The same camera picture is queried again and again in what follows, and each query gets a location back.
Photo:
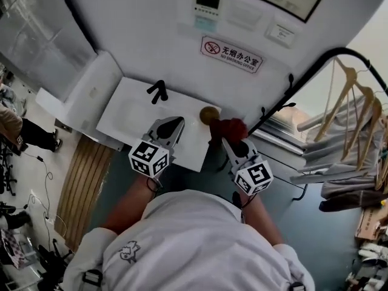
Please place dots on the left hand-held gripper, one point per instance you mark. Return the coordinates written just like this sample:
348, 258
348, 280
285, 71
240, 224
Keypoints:
148, 159

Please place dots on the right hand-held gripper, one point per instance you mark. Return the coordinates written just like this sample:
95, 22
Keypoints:
253, 177

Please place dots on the red cloth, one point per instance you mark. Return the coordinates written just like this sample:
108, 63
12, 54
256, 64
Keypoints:
227, 129

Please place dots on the brown bowl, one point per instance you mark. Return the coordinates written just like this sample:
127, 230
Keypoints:
208, 114

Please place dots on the person's right forearm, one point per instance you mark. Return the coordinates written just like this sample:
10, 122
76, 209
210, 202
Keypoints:
263, 220

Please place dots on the person's left forearm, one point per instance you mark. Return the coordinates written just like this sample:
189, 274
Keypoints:
130, 205

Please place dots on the white sink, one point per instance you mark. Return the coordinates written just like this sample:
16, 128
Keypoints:
133, 114

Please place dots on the black faucet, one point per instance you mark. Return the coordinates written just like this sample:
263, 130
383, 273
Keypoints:
157, 91

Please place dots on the wooden slatted panel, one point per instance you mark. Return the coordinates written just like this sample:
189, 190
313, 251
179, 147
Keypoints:
82, 186

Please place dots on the person's white shirt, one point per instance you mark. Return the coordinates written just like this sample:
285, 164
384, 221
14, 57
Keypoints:
194, 241

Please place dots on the grey hanging garment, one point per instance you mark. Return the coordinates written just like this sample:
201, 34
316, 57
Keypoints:
342, 162

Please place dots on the white side cabinet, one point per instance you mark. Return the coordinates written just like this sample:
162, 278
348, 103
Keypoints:
88, 89

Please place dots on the wooden clothes hanger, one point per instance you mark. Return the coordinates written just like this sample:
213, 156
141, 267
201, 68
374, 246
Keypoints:
339, 102
363, 108
374, 123

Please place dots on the black coat rack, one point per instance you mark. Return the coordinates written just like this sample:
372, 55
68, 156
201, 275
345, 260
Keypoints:
306, 74

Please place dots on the no smoking sign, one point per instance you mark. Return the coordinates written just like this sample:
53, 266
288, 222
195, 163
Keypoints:
232, 54

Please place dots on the cardboard box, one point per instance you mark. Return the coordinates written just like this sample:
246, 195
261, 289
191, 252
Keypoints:
371, 223

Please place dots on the black office chair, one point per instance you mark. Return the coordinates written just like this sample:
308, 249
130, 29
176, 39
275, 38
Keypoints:
6, 168

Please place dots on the patterned bag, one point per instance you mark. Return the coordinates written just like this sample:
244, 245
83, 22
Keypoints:
12, 248

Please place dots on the white wall switch panel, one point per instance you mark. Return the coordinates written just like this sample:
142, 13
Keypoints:
280, 35

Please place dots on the white wall thermostat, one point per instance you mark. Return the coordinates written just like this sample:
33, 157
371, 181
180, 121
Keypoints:
207, 0

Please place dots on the black framed wall board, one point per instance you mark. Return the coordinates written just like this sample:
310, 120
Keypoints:
309, 14

